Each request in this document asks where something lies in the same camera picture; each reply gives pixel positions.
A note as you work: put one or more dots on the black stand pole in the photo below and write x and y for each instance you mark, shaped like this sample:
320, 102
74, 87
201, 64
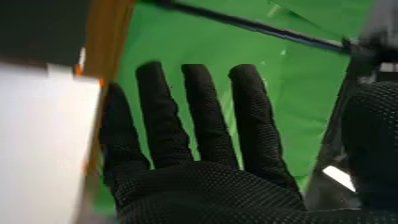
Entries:
254, 26

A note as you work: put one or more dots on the dark mat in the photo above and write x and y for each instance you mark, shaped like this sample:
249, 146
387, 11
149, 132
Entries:
41, 30

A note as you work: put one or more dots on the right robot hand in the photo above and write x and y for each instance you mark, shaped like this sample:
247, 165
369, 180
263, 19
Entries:
201, 193

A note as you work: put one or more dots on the white sheet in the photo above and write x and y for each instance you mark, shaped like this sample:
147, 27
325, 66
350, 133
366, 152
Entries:
41, 143

